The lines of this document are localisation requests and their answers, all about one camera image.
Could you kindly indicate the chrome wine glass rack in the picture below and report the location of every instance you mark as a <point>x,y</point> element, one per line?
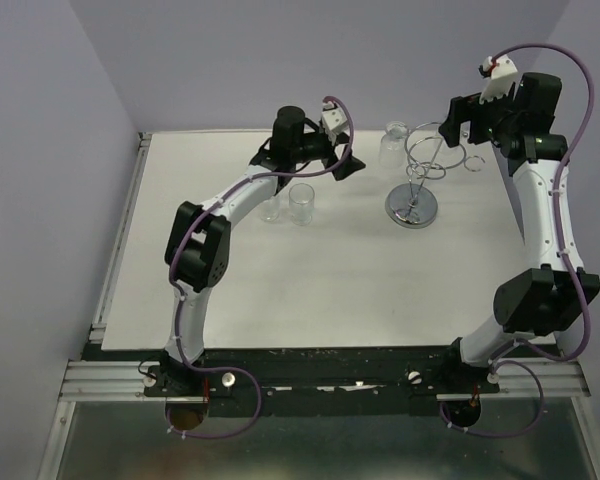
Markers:
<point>412,204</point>

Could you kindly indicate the clear wine glass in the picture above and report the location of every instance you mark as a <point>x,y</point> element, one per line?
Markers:
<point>269,210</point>
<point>392,152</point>
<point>301,203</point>

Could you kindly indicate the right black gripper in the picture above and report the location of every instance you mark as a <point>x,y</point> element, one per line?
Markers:
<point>463,109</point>

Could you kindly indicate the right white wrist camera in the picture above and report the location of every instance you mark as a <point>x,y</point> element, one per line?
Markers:
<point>500,74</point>

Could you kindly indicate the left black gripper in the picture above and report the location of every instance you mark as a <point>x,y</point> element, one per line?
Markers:
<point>330,157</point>

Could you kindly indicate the aluminium frame profile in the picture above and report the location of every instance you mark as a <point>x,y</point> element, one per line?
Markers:
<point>105,427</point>

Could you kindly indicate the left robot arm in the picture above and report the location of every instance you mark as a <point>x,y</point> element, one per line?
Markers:
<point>198,248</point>

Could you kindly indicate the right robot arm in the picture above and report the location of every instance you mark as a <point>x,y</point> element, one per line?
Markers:
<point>515,114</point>

